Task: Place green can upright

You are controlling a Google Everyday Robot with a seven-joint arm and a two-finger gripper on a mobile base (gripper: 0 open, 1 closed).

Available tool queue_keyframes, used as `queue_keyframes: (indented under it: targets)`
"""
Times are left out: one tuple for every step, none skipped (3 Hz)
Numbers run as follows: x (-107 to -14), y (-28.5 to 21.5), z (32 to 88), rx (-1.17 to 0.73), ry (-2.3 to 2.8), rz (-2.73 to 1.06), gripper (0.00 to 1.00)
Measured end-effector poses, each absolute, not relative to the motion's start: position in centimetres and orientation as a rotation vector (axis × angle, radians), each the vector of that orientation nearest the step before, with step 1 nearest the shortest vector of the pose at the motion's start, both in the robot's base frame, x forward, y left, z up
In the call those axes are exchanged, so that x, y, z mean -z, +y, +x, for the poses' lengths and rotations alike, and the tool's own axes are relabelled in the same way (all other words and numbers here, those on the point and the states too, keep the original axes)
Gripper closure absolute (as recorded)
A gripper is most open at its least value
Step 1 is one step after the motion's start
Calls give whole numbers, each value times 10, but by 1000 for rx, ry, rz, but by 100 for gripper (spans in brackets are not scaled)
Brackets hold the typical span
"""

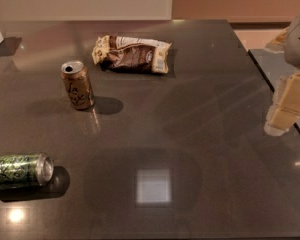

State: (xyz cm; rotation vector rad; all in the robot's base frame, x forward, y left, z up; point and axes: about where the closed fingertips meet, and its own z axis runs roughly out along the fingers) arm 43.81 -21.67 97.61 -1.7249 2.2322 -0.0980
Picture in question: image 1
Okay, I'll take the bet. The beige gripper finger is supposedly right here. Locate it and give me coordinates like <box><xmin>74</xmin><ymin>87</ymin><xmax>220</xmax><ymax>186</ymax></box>
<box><xmin>264</xmin><ymin>71</ymin><xmax>300</xmax><ymax>137</ymax></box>

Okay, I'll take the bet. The green soda can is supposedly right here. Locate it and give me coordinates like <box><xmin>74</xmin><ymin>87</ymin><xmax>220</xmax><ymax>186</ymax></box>
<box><xmin>0</xmin><ymin>153</ymin><xmax>54</xmax><ymax>190</ymax></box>

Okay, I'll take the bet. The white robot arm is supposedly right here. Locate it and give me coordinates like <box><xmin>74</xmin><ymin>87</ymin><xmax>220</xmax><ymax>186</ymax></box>
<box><xmin>264</xmin><ymin>12</ymin><xmax>300</xmax><ymax>136</ymax></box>

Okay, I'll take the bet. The brown soda can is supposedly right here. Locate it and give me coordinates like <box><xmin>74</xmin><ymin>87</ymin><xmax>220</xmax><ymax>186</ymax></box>
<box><xmin>61</xmin><ymin>60</ymin><xmax>94</xmax><ymax>110</ymax></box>

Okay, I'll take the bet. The brown chip bag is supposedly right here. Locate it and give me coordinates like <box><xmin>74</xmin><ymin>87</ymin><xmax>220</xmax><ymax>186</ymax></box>
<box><xmin>92</xmin><ymin>35</ymin><xmax>171</xmax><ymax>74</ymax></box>

